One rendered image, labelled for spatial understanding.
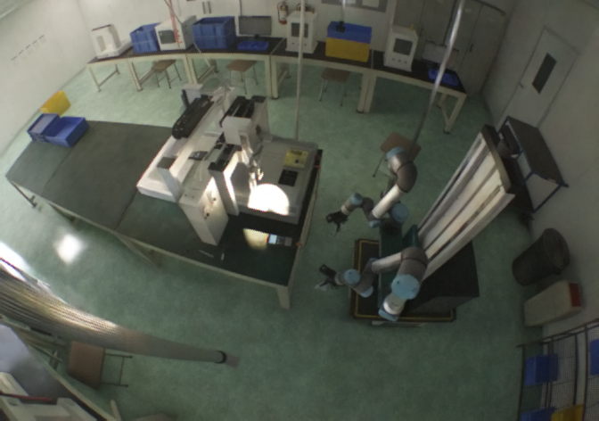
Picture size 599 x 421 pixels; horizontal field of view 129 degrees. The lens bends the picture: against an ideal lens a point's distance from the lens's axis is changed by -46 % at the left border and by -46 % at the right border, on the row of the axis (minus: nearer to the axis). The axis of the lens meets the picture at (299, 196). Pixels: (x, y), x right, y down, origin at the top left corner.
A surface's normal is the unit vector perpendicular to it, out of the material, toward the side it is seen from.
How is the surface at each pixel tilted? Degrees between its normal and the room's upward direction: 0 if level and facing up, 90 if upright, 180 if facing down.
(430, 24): 90
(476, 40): 90
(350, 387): 0
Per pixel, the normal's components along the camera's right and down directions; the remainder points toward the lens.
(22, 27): 0.97, 0.20
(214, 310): 0.02, -0.58
